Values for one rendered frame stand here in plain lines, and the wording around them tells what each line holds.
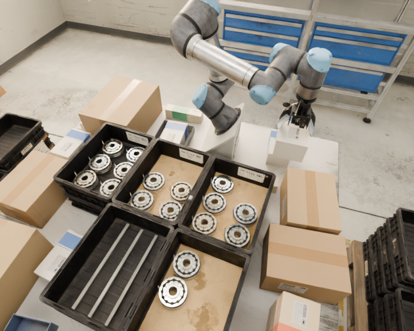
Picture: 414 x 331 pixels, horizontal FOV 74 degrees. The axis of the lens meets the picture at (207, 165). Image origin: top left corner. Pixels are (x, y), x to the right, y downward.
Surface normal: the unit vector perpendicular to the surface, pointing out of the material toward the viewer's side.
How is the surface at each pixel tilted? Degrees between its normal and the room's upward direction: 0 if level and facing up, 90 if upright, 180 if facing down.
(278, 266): 0
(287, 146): 90
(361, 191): 0
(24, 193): 0
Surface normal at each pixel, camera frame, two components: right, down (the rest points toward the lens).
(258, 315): 0.01, -0.64
